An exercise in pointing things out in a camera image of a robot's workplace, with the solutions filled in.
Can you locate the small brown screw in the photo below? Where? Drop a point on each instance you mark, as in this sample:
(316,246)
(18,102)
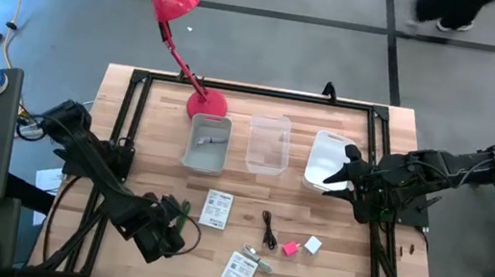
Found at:
(411,249)
(401,250)

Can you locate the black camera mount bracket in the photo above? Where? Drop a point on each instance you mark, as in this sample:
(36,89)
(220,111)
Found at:
(329,93)

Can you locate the pink charger cube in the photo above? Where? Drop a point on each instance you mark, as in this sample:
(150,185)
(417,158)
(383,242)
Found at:
(290,249)

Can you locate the white charger cube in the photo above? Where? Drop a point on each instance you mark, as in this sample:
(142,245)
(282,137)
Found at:
(313,245)

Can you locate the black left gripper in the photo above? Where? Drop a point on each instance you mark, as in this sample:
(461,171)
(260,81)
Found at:
(152,232)

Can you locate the clear plastic bin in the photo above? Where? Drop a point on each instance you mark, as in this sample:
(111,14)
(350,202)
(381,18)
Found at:
(268,146)

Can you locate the white plastic bin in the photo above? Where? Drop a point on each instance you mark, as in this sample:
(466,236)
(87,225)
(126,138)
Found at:
(321,163)

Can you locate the person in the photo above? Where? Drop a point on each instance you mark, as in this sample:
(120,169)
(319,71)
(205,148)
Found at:
(445,8)

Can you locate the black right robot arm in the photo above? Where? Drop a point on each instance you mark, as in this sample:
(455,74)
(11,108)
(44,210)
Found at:
(437,167)

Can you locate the black aluminium table frame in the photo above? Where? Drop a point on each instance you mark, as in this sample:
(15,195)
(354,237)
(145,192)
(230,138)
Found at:
(259,91)

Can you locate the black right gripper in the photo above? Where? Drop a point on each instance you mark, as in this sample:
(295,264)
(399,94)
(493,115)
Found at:
(374,185)

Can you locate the grey plastic bin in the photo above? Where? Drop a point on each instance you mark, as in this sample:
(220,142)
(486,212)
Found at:
(213,158)

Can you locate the white paper sheet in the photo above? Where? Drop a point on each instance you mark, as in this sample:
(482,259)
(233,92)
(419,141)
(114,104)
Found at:
(48,178)

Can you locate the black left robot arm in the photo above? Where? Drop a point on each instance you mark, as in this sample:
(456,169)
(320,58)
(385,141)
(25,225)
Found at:
(94,160)

